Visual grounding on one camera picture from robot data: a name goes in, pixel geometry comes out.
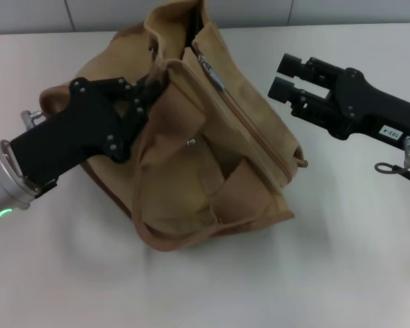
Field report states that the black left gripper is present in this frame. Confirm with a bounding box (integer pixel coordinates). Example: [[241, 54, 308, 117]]
[[10, 72, 165, 189]]

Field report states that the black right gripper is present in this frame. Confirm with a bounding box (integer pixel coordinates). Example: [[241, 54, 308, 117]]
[[268, 53, 410, 155]]

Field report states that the silver metal zipper pull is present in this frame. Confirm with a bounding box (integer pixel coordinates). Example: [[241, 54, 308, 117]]
[[197, 54, 226, 92]]

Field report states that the khaki canvas food bag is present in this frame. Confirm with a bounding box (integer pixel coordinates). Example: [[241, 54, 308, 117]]
[[39, 0, 310, 254]]

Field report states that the thin right cable loop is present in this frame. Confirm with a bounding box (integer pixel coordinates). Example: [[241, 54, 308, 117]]
[[374, 162, 410, 187]]

